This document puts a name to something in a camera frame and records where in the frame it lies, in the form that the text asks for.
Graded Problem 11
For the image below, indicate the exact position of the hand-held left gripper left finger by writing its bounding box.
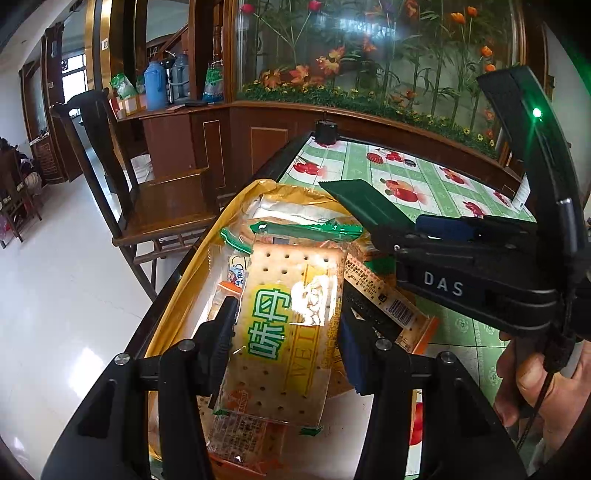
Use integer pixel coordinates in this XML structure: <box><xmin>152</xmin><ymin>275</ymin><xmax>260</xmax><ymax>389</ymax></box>
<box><xmin>41</xmin><ymin>298</ymin><xmax>241</xmax><ymax>480</ymax></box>

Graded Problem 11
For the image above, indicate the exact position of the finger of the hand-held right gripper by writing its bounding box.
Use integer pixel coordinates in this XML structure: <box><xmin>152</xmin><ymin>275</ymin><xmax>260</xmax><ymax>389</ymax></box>
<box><xmin>367</xmin><ymin>224</ymin><xmax>467</xmax><ymax>259</ymax></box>
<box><xmin>416</xmin><ymin>213</ymin><xmax>539</xmax><ymax>243</ymax></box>

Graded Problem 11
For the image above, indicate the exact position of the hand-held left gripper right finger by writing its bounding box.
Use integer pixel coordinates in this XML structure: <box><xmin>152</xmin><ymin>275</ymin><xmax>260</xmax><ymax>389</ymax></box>
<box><xmin>339</xmin><ymin>309</ymin><xmax>529</xmax><ymax>480</ymax></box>

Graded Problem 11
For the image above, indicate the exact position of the round cracker packet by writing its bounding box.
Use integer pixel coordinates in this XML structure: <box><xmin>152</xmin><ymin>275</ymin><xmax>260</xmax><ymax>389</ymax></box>
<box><xmin>228</xmin><ymin>254</ymin><xmax>254</xmax><ymax>296</ymax></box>

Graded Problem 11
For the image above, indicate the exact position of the orange-ended cracker packet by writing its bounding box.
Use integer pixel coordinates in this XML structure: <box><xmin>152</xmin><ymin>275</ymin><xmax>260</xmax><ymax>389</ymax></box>
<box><xmin>344</xmin><ymin>251</ymin><xmax>440</xmax><ymax>355</ymax></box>
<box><xmin>205</xmin><ymin>406</ymin><xmax>289</xmax><ymax>478</ymax></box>

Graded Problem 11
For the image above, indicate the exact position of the person's right hand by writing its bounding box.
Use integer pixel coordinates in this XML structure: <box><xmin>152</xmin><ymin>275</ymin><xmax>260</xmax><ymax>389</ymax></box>
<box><xmin>492</xmin><ymin>332</ymin><xmax>591</xmax><ymax>462</ymax></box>

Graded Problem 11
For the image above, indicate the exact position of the small black object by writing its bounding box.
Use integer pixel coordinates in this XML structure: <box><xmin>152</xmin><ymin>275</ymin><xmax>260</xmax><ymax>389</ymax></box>
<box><xmin>315</xmin><ymin>119</ymin><xmax>339</xmax><ymax>144</ymax></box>

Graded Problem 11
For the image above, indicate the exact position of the dark wooden chair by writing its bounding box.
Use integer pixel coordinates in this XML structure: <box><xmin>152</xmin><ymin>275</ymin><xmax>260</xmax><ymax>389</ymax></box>
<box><xmin>50</xmin><ymin>90</ymin><xmax>222</xmax><ymax>301</ymax></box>
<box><xmin>0</xmin><ymin>148</ymin><xmax>44</xmax><ymax>243</ymax></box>

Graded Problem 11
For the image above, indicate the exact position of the glass flower display partition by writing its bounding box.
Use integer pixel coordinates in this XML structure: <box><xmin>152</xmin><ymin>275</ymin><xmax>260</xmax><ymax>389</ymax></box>
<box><xmin>231</xmin><ymin>0</ymin><xmax>527</xmax><ymax>158</ymax></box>

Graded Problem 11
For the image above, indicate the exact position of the wooden cabinet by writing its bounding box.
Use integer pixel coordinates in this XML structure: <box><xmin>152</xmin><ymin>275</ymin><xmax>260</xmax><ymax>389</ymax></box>
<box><xmin>139</xmin><ymin>102</ymin><xmax>236</xmax><ymax>208</ymax></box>

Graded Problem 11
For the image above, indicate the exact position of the green plastic bag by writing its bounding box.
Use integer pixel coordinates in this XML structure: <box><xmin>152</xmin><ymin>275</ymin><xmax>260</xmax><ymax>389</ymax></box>
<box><xmin>203</xmin><ymin>62</ymin><xmax>227</xmax><ymax>104</ymax></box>

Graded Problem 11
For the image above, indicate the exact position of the small yellow carton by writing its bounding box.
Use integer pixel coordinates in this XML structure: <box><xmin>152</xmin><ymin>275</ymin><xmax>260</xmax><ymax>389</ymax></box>
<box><xmin>117</xmin><ymin>95</ymin><xmax>147</xmax><ymax>116</ymax></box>

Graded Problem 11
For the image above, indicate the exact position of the blue thermos flask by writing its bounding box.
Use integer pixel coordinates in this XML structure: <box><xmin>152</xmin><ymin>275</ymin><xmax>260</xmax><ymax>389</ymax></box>
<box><xmin>144</xmin><ymin>61</ymin><xmax>161</xmax><ymax>112</ymax></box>

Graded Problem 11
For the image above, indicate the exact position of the grey thermos flask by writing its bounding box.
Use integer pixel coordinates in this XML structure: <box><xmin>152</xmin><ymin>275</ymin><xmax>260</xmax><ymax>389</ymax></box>
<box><xmin>168</xmin><ymin>53</ymin><xmax>191</xmax><ymax>103</ymax></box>

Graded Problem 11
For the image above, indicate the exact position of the green snack bag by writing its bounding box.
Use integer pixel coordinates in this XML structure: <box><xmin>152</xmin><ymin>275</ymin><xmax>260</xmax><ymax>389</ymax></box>
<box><xmin>110</xmin><ymin>73</ymin><xmax>138</xmax><ymax>100</ymax></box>

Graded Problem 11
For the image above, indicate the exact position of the black cable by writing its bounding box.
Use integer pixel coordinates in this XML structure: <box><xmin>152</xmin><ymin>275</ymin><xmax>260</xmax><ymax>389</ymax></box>
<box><xmin>512</xmin><ymin>364</ymin><xmax>555</xmax><ymax>455</ymax></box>

